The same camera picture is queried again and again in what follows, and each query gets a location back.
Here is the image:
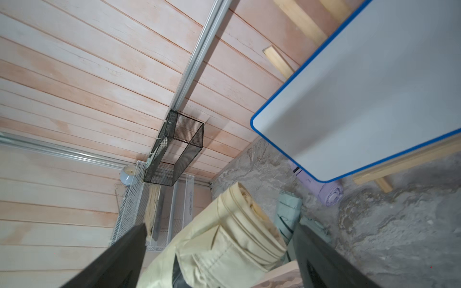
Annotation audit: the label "beige umbrella black band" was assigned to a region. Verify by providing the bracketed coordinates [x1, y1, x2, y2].
[137, 182, 287, 288]

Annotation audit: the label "book on wire shelf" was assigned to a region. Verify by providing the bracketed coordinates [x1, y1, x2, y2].
[144, 184, 164, 241]

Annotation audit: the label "whiteboard blue frame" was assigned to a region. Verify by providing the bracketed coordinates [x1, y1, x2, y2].
[250, 0, 461, 184]

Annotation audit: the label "black mesh wall basket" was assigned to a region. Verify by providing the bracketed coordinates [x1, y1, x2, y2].
[144, 110, 204, 187]

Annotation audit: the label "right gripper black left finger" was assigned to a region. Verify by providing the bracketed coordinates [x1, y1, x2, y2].
[63, 224, 147, 288]

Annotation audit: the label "purple folded umbrella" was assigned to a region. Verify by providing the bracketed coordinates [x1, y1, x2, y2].
[289, 161, 343, 207]

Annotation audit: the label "green umbrella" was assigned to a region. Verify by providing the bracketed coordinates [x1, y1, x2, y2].
[284, 215, 332, 264]
[274, 191, 302, 244]

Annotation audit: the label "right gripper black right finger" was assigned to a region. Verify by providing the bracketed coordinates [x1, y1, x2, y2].
[292, 224, 379, 288]

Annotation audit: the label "white wire shelf rack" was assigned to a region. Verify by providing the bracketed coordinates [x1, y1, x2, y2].
[110, 161, 195, 252]

